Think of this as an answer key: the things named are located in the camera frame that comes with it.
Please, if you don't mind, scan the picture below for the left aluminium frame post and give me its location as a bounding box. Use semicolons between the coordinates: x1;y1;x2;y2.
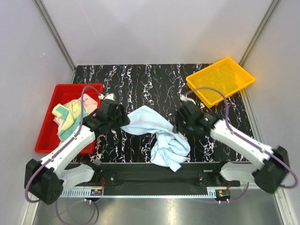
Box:
33;0;77;83

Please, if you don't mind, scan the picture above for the pink towel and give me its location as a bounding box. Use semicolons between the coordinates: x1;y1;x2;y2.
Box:
54;92;100;132

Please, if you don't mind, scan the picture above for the right aluminium frame post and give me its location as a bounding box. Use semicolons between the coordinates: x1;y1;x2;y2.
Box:
239;0;281;67

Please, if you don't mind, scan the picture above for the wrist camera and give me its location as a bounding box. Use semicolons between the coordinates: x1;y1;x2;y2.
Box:
98;93;116;101
180;95;196;105

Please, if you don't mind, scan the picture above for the white slotted cable duct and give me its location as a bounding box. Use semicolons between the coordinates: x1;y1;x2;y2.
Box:
60;188;103;198

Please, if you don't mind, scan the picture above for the light blue towel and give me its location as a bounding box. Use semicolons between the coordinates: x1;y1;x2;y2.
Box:
121;105;190;172

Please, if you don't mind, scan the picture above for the aluminium frame post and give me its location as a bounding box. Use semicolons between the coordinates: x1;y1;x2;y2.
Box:
33;0;77;83
239;0;281;67

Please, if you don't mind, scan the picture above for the yellow green towel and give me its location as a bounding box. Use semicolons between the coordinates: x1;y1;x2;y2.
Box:
52;99;82;143

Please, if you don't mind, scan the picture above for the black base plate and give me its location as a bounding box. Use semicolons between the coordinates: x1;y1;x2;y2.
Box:
100;163;228;198

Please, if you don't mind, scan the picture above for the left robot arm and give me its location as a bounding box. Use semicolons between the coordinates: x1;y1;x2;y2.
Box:
24;99;130;205

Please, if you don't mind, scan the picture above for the yellow plastic tray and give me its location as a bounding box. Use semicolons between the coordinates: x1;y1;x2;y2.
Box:
186;57;255;108

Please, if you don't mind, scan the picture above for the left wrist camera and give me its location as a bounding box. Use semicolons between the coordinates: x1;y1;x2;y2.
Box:
98;93;116;101

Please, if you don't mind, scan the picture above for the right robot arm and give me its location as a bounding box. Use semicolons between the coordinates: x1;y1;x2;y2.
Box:
174;101;290;194

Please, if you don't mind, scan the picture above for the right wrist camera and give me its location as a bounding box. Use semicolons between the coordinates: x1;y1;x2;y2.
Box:
180;95;196;105

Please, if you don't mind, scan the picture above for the red plastic bin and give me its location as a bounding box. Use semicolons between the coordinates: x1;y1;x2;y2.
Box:
35;83;103;154

